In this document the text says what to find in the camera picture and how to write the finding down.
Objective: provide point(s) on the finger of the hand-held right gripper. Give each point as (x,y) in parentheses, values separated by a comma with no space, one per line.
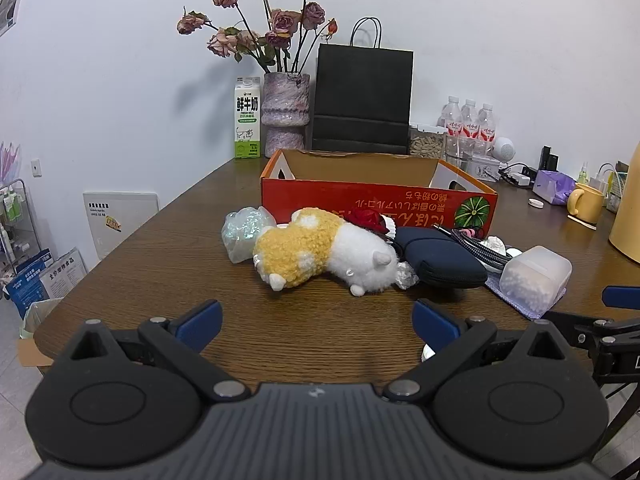
(622,296)
(570,320)

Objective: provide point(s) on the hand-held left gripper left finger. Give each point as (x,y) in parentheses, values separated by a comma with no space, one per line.
(202,322)

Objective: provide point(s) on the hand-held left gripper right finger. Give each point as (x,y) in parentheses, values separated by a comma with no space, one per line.
(435,325)

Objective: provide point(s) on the translucent cotton swab box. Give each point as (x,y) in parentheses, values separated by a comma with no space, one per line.
(535,275)

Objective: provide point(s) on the navy zip pouch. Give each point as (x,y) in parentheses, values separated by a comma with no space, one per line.
(440,257)

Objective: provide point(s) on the yellow and white plush toy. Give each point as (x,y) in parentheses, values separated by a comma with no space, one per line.
(300,245)

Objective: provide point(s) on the red artificial rose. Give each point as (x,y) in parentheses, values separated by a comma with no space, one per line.
(364,219)

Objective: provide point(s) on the red cardboard box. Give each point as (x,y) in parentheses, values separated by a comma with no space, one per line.
(350,195)

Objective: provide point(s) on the wooden desktop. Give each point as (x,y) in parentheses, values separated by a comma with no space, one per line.
(200,210)

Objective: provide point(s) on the small white square case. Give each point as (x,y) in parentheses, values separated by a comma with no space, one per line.
(427,355)

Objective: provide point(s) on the small clear wrapper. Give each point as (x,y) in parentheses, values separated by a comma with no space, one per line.
(407,275)

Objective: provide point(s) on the purple cloth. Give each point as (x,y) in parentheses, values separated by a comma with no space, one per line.
(505,295)

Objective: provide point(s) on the large yellow jug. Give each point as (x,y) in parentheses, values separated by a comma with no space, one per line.
(627,220)

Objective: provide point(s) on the yellow mug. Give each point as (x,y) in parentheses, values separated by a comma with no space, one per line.
(590,205)

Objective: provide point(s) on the iridescent plastic bag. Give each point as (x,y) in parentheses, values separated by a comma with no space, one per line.
(242,232)

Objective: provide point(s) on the crumpled white tissue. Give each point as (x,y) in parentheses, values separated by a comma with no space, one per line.
(495,243)

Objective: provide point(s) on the teal patterned box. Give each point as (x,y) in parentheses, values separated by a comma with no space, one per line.
(617,190)

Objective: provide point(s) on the white ribbed bottle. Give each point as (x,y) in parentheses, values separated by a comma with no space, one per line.
(387,225)

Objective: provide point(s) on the small green spray bottle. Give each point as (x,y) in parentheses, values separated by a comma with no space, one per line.
(583,175)

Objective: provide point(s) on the purple tissue pack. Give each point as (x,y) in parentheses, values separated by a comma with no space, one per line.
(552,187)

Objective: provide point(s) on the white power strip with plugs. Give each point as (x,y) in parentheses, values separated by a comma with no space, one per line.
(517,176)

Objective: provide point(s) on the black upright device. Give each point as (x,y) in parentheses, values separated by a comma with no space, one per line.
(549,159)

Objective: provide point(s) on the blue and white boxes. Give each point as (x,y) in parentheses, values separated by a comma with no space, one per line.
(45,280)

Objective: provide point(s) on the white patterned tin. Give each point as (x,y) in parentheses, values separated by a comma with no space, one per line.
(485,167)

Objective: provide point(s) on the cardboard box with bag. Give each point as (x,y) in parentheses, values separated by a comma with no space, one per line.
(35,325)

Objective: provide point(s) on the clear jar of pellets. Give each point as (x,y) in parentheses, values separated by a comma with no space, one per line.
(427,142)

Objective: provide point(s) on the white round speaker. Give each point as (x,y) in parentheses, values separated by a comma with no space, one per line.
(505,149)

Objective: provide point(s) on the water bottle red label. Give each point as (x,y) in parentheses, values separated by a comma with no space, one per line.
(452,120)
(469,122)
(486,127)

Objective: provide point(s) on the green and white milk carton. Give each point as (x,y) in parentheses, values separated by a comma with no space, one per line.
(247,120)

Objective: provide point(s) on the metal rack with bottles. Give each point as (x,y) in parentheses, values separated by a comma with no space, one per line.
(15,220)

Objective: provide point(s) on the purple marbled vase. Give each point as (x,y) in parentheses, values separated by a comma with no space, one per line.
(285,110)

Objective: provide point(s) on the black paper bag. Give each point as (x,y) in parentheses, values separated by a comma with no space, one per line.
(362,95)

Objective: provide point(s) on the dried rose bouquet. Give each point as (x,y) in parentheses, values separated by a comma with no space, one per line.
(280,22)

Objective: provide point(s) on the white wall panel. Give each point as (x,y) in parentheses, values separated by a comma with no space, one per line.
(120,220)

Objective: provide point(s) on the white wall socket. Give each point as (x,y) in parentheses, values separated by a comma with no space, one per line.
(35,167)

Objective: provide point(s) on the pink wall decoration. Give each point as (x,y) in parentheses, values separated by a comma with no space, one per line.
(9,162)

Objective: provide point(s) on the wall poster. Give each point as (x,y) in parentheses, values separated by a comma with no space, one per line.
(11,7)

